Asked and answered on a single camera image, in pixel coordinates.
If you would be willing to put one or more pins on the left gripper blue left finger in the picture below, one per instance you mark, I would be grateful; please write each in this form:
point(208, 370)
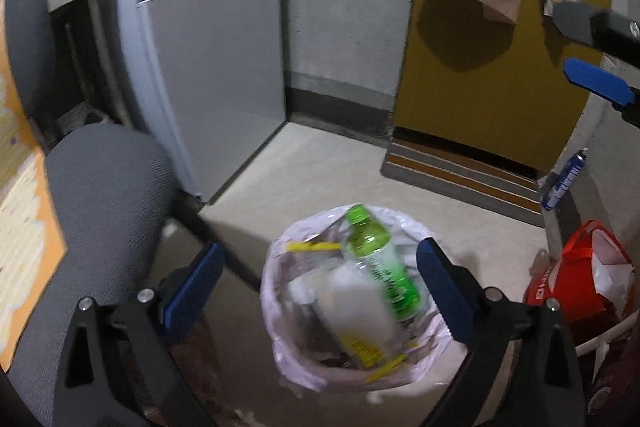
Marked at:
point(186, 291)

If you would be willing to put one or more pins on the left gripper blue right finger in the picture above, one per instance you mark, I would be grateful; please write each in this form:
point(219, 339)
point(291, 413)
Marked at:
point(452, 288)

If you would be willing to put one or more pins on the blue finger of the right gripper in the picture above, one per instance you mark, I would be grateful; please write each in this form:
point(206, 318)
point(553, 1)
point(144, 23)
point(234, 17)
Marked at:
point(598, 81)

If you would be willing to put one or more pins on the white foam block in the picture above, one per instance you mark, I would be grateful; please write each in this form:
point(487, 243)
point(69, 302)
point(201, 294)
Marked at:
point(354, 309)

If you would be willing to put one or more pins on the green tea bottle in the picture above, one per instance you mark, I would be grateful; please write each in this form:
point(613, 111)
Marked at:
point(369, 243)

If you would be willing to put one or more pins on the trash bin with white bag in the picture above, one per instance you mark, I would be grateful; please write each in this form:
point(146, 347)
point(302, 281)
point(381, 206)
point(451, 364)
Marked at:
point(306, 353)

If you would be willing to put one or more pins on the blue white spray can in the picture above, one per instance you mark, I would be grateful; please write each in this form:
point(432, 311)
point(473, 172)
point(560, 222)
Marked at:
point(565, 179)

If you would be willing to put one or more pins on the grey office chair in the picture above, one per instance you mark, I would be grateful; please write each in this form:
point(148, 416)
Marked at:
point(91, 341)

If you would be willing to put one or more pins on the brown wooden door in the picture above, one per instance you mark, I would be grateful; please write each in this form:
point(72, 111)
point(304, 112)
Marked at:
point(495, 87)

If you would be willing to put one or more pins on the red shopping bag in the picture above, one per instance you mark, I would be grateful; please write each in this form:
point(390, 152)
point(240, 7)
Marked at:
point(593, 279)

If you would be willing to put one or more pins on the yellow striped dotted cloth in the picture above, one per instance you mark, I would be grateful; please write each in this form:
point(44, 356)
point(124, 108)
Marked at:
point(32, 244)

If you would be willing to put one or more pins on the grey refrigerator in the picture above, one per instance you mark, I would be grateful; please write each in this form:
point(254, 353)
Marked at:
point(204, 77)

